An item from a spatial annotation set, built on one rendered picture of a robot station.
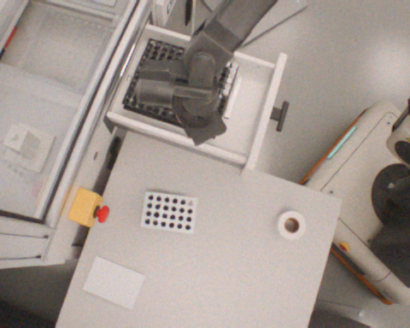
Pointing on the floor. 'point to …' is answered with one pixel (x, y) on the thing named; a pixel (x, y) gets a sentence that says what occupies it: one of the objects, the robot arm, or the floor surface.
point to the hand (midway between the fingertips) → (197, 129)
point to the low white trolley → (204, 246)
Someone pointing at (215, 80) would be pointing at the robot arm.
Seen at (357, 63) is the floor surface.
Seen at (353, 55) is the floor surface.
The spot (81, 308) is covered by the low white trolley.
